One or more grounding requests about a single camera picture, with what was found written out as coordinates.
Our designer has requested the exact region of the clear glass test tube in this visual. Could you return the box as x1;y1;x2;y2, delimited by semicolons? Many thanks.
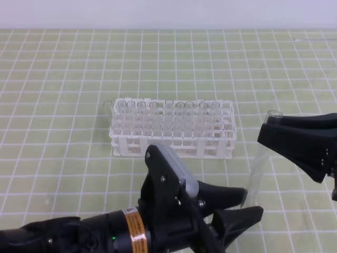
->
241;110;283;208

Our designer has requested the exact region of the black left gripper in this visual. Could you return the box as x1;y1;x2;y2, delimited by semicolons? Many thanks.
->
138;173;264;252

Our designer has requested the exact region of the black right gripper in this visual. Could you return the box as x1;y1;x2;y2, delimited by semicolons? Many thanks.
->
257;113;336;201

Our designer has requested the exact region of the green grid tablecloth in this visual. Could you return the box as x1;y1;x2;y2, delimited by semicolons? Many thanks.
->
0;28;337;253

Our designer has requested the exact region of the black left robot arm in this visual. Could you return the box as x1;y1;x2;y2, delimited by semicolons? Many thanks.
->
1;174;263;252

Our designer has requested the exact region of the white plastic test tube rack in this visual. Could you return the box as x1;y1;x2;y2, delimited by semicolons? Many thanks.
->
103;98;237;159

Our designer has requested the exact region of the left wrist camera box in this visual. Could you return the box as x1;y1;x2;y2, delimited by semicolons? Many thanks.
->
145;142;199;198

